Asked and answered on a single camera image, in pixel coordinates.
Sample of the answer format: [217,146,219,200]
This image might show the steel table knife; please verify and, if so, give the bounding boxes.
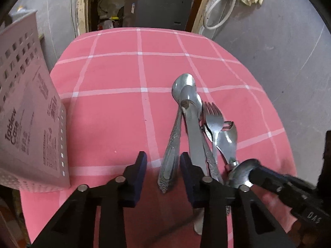
[180,99,209,235]

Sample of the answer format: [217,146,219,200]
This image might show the worn door frame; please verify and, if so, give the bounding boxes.
[76,0,220,38]

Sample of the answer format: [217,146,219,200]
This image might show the steel tube-handled peeler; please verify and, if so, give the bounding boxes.
[216,120,240,172]

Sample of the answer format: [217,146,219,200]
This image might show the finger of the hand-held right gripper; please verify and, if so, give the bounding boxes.
[249,169,285,199]
[259,167,316,190]

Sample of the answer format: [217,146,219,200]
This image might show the steel fork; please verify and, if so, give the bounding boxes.
[201,102,223,150]

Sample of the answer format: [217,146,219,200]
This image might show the white hose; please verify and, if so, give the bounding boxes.
[203,0,238,30]

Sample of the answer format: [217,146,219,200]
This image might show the grey cabinet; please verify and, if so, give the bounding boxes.
[124,0,193,31]

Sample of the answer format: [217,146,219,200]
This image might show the pink checked tablecloth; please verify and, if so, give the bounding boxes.
[19,27,298,248]

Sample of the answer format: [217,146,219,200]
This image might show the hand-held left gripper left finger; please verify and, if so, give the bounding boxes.
[31,151,148,248]

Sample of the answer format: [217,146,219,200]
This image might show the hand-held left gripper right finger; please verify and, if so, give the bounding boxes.
[180,152,298,248]

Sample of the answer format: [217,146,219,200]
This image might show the ornate-handled steel spoon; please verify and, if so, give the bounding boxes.
[158,74,197,194]

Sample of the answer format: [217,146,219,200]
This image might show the white perforated utensil basket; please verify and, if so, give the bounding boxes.
[0,10,71,193]

